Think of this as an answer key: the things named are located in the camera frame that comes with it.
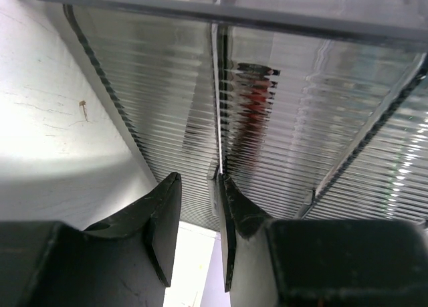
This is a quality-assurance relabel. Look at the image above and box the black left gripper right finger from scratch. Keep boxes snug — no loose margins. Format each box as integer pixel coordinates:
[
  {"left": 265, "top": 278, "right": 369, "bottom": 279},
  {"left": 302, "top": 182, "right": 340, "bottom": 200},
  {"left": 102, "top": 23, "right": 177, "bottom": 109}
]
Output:
[{"left": 217, "top": 175, "right": 427, "bottom": 306}]

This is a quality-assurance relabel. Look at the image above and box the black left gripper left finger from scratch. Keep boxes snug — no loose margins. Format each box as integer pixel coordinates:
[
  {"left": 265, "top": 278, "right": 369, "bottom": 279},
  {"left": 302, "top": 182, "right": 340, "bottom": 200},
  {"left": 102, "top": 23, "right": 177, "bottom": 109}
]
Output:
[{"left": 1, "top": 173, "right": 181, "bottom": 306}]

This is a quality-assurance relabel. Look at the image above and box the clear acrylic makeup organizer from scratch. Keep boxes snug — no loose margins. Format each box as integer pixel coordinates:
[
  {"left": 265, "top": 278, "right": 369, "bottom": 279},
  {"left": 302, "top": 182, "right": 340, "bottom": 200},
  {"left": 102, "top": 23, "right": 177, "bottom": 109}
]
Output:
[{"left": 9, "top": 0, "right": 428, "bottom": 233}]

